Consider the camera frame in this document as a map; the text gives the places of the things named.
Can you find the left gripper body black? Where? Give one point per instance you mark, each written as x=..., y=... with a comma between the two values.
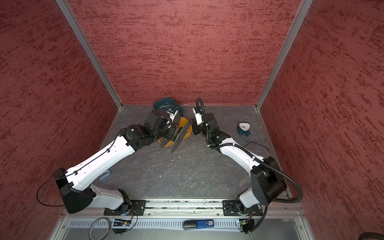
x=169, y=132

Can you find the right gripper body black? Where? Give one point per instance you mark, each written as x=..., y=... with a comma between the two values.
x=199, y=128

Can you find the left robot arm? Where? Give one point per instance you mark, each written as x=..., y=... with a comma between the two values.
x=76, y=183

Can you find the yellow plastic tray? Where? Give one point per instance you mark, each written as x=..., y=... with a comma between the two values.
x=184, y=133

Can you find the teal plastic tray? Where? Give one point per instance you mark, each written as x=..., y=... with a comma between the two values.
x=168, y=103

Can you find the teal kitchen scale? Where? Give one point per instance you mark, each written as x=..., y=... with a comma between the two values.
x=243, y=129

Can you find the small blue object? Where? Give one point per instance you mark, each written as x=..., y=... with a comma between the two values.
x=105, y=175

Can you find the blue black handheld device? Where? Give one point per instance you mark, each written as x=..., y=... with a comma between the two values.
x=198, y=224

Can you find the right corner aluminium profile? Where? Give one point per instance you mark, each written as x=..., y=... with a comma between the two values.
x=290, y=37

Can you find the corner aluminium profile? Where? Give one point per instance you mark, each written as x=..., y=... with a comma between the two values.
x=290, y=37
x=81, y=36

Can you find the left corner aluminium profile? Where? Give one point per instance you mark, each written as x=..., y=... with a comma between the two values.
x=81, y=36

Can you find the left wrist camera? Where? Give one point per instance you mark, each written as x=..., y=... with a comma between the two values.
x=173, y=113

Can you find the aluminium rail frame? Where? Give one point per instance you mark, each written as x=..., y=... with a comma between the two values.
x=209, y=208

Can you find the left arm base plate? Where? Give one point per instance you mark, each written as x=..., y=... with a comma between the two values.
x=133, y=207

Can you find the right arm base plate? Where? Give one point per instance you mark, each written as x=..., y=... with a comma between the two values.
x=234, y=208

